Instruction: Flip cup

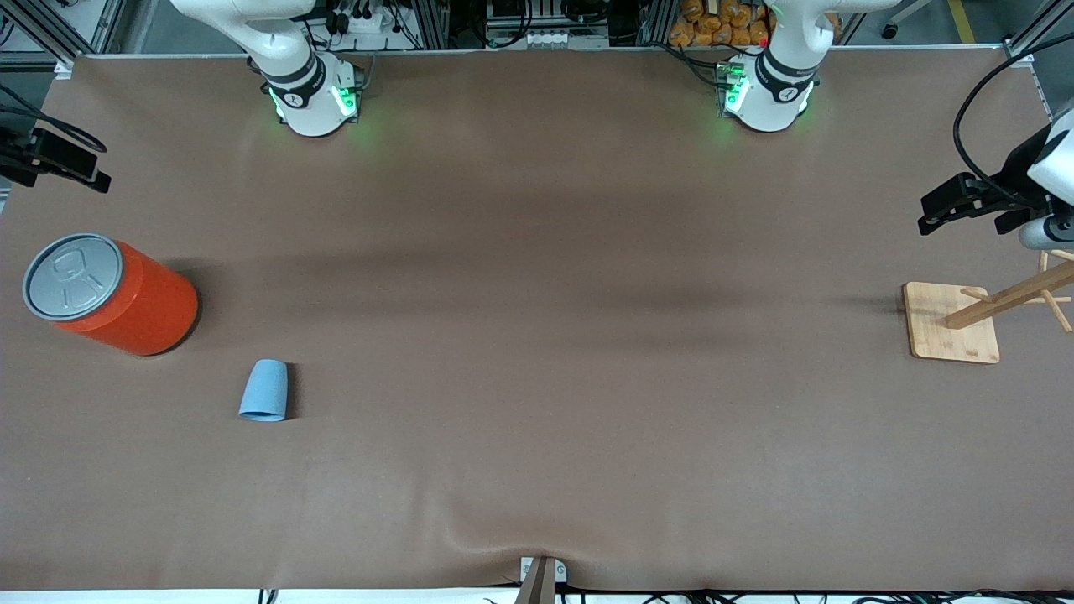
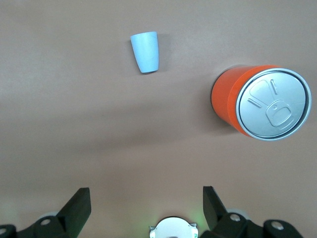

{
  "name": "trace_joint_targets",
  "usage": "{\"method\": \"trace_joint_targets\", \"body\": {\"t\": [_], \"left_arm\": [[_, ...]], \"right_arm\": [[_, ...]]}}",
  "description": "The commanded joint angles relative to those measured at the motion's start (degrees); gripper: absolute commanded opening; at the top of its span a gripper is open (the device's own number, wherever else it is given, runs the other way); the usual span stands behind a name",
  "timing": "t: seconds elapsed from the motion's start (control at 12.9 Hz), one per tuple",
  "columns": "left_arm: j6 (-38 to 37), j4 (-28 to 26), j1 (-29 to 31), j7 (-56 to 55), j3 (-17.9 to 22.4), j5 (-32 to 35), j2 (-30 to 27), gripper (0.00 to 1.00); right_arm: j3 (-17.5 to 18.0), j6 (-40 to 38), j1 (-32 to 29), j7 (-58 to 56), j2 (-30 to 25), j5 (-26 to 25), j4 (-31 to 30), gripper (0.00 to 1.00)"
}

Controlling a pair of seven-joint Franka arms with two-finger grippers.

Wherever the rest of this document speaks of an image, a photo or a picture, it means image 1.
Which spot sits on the grey bracket with brown post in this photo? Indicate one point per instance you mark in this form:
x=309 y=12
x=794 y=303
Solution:
x=537 y=587

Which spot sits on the white power strip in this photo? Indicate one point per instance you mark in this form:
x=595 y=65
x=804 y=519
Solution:
x=365 y=23

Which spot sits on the orange can-shaped container grey lid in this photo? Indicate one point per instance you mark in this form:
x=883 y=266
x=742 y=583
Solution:
x=143 y=306

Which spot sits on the brown table cloth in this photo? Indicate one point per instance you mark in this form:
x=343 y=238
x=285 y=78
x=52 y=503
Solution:
x=537 y=419

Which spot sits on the aluminium frame profile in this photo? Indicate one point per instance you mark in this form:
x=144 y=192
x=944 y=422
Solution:
x=63 y=38
x=1018 y=52

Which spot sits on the white terminal block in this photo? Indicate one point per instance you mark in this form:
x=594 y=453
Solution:
x=554 y=39

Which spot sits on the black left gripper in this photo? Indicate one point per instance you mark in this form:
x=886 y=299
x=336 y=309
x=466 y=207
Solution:
x=1013 y=179

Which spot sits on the orange snack bag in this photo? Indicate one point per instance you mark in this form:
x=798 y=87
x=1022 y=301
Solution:
x=713 y=25

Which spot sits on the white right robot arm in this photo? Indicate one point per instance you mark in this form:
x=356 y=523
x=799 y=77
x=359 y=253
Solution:
x=306 y=101

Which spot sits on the wooden cup rack stand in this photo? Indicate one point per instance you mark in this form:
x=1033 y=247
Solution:
x=952 y=331

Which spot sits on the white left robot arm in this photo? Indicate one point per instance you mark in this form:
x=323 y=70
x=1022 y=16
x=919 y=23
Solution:
x=776 y=92

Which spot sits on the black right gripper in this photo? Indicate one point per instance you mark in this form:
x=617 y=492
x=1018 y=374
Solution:
x=21 y=153

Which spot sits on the light blue plastic cup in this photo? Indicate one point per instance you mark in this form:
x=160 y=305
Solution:
x=264 y=390

